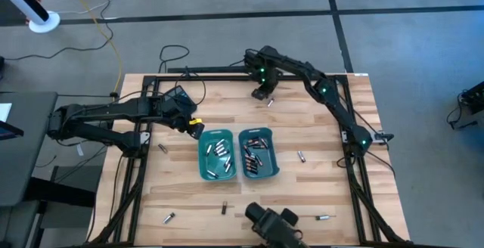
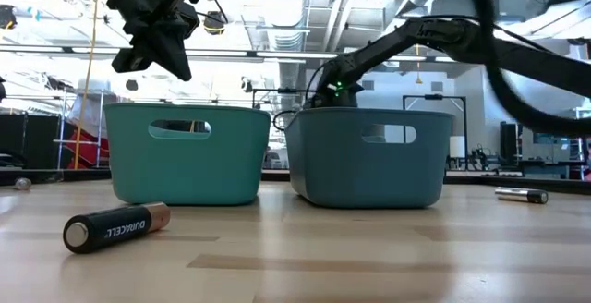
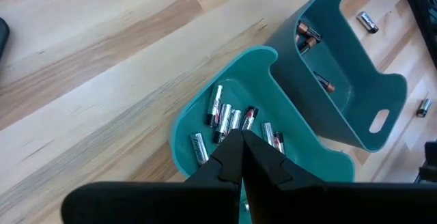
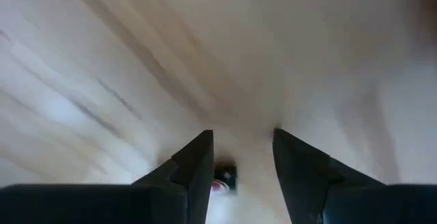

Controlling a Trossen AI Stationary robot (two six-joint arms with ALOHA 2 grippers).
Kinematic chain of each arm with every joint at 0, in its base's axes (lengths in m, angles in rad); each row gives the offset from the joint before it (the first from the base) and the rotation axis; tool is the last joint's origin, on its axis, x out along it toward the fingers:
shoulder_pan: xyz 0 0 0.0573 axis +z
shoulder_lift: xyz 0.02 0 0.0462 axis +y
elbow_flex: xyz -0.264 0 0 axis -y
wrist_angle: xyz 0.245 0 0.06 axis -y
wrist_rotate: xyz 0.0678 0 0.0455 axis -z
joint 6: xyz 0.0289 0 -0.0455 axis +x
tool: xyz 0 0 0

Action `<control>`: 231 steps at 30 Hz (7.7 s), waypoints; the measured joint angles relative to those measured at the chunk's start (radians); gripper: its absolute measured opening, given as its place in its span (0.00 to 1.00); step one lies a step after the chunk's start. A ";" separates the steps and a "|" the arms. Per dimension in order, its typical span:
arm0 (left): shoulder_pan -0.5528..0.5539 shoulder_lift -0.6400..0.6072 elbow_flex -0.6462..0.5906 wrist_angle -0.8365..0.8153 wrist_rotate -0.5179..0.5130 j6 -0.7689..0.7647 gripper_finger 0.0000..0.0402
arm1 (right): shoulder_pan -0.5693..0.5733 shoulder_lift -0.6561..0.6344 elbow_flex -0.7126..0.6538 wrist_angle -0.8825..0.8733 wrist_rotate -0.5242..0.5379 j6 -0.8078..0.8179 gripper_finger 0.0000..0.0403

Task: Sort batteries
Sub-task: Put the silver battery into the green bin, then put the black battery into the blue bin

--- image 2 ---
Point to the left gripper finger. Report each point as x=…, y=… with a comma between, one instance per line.
x=168, y=56
x=131, y=60

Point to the blue-grey plastic bin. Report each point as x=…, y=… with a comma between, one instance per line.
x=369, y=178

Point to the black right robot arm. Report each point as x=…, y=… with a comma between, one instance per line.
x=429, y=32

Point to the black ceiling lamp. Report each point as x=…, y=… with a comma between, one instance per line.
x=213, y=22
x=7, y=16

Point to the long ceiling light strip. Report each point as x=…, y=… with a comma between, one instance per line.
x=295, y=55

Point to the white rack with red bins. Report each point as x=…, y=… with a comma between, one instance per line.
x=90, y=150

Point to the teal green plastic bin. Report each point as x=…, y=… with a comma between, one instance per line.
x=184, y=173

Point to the black cabinet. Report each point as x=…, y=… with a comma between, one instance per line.
x=27, y=141

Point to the black computer tower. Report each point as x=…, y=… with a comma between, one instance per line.
x=508, y=143

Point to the silver black Energizer AA battery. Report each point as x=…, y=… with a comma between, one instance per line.
x=519, y=195

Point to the grey monitor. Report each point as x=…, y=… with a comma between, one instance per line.
x=551, y=148

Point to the silver spiral ceiling duct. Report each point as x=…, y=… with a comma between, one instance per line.
x=415, y=3
x=282, y=16

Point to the black aluminium table frame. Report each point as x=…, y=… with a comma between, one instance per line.
x=471, y=179

